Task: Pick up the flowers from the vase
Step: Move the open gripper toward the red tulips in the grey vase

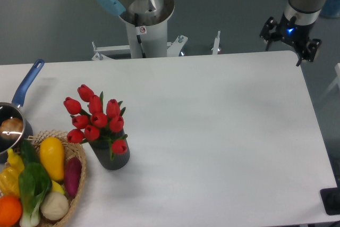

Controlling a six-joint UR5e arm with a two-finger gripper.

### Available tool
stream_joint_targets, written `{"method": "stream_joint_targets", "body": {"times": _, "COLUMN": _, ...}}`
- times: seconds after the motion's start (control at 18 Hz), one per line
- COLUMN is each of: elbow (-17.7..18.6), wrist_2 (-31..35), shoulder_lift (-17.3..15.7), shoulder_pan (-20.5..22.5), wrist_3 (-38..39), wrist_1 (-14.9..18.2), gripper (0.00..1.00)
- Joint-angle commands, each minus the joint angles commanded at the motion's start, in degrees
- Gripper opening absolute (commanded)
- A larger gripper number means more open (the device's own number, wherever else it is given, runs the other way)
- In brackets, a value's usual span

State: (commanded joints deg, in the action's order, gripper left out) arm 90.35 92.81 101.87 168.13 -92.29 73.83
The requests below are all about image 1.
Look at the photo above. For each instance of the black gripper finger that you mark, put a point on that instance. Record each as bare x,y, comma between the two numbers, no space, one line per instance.
307,51
268,33

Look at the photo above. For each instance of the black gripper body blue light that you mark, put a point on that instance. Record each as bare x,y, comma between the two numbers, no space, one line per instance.
294,35

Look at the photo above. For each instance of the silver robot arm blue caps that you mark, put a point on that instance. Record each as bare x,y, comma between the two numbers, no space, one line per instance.
302,12

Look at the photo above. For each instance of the dark grey ribbed vase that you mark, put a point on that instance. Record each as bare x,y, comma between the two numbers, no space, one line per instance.
117,158

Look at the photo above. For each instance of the black device at table edge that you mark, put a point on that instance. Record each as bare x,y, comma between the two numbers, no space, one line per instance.
330,199

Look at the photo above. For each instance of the red tulip bouquet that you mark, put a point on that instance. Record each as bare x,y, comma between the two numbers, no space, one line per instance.
101,124

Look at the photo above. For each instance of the woven wicker basket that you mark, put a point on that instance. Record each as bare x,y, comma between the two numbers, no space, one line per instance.
71,150

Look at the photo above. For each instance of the purple sweet potato toy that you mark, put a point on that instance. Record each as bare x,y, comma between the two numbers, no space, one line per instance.
72,176

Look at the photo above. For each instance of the yellow squash toy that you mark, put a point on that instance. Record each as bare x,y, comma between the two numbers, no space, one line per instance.
52,157

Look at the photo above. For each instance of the brown bun in pan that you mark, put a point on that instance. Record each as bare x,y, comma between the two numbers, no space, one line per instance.
11,129

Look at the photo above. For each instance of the beige garlic bun toy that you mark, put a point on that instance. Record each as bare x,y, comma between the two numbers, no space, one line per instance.
55,206

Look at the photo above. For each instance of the green bok choy toy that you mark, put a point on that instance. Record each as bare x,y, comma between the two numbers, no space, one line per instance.
34,184

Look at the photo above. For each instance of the yellow bell pepper toy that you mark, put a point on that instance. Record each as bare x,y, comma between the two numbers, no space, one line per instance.
10,182

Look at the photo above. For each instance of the orange fruit toy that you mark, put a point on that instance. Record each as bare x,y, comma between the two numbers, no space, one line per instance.
11,210

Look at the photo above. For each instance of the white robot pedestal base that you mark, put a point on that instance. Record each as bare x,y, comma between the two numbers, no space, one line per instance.
146,23

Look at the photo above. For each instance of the blue handled saucepan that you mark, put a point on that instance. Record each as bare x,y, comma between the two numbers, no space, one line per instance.
13,109

